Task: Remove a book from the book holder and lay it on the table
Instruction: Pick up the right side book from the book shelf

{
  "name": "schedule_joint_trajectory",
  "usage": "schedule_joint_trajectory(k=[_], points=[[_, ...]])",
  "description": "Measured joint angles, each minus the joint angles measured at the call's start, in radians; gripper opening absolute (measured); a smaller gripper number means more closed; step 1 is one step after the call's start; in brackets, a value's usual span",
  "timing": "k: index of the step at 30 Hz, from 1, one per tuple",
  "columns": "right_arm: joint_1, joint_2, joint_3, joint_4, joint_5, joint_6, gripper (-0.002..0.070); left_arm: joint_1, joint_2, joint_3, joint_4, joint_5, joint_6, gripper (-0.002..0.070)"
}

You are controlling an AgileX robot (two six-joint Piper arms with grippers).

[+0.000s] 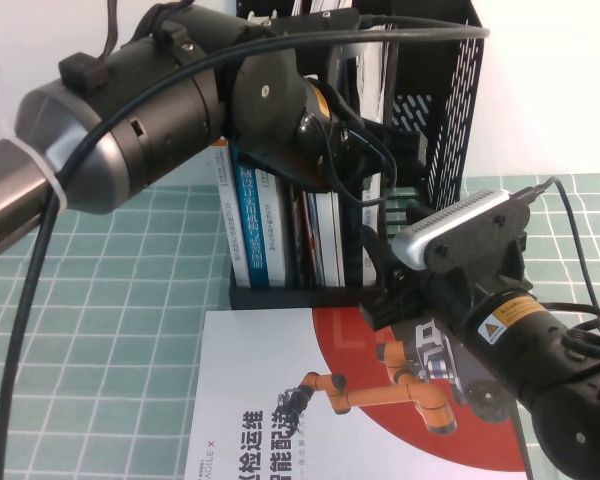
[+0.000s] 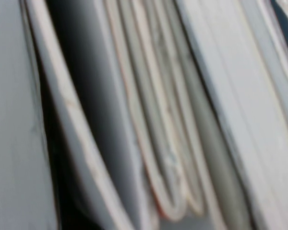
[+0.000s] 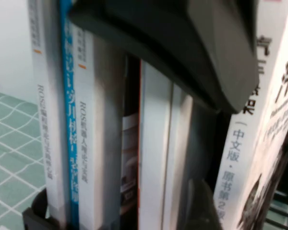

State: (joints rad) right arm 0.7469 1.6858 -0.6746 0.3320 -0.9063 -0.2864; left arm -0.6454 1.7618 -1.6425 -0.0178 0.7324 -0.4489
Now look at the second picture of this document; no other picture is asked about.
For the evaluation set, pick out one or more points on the thin grey-blue magazine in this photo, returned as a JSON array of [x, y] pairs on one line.
[[177, 143]]

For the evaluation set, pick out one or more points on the white cover dark magazine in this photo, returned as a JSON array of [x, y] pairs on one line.
[[64, 119]]

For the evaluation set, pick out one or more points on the thick white spine magazine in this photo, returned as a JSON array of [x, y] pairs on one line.
[[242, 119]]

